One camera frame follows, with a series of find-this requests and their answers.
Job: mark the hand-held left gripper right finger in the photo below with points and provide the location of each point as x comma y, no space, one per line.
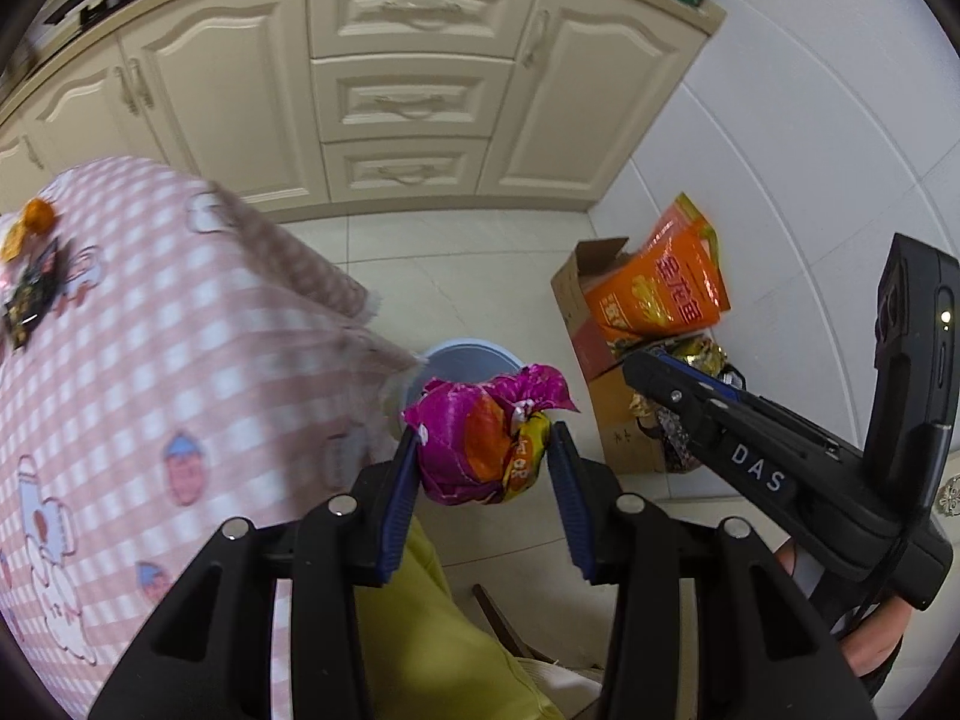
574,517

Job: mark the person's right forearm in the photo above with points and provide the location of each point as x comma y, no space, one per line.
874,649

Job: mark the yellow snack wrapper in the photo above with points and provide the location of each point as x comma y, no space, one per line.
529,461

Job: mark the person's yellow trouser leg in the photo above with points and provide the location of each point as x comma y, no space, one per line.
420,652

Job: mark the cream kitchen cabinet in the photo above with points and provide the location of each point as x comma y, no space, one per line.
420,208

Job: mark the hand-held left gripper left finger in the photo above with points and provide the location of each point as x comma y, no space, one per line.
396,510

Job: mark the orange crumpled wrapper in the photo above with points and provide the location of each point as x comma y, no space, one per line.
37,217

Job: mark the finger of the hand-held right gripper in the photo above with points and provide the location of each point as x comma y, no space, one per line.
675,390

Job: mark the purple snack wrapper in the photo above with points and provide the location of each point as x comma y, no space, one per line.
450,435

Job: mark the red printed cardboard box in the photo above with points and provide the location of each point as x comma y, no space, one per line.
592,345

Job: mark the blue plastic bucket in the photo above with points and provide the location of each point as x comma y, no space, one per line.
465,360

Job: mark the cream cabinet drawer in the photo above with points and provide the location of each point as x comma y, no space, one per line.
420,11
405,172
412,101

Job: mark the dark snack wrapper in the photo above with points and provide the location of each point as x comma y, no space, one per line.
34,292

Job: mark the orange rice bag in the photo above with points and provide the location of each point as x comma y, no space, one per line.
660,277

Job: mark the plain brown cardboard box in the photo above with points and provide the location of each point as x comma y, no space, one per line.
622,427

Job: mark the gold foil packet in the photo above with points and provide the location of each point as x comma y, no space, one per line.
697,352

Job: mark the pink checked tablecloth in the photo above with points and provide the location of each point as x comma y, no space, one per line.
187,315

